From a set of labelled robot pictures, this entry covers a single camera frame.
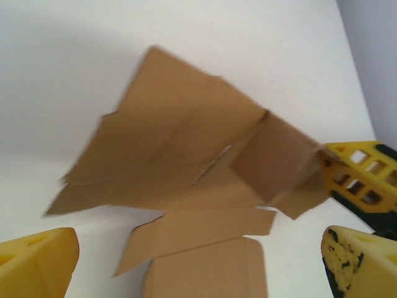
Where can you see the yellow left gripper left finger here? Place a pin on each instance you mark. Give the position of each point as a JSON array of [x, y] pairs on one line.
[[34, 267]]

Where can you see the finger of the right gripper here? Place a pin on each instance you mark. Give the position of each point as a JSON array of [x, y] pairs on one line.
[[372, 177]]

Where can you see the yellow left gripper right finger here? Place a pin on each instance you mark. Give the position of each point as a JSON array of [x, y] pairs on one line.
[[363, 264]]

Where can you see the brown cardboard box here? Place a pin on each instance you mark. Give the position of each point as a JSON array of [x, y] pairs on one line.
[[173, 149]]

